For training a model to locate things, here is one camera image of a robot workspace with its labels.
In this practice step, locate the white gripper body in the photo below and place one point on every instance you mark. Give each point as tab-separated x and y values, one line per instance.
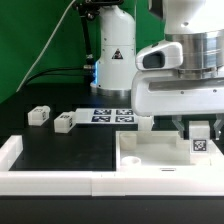
161	93

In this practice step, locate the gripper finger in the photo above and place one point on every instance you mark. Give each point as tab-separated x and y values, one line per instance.
177	121
219	123

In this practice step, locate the white square tabletop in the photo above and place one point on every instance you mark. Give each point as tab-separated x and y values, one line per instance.
143	150

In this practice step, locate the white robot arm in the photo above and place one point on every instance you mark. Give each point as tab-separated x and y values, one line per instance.
183	74

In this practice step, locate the white U-shaped fence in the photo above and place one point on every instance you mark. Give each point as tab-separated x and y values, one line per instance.
182	181

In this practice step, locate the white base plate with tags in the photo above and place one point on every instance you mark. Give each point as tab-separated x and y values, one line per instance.
105	116

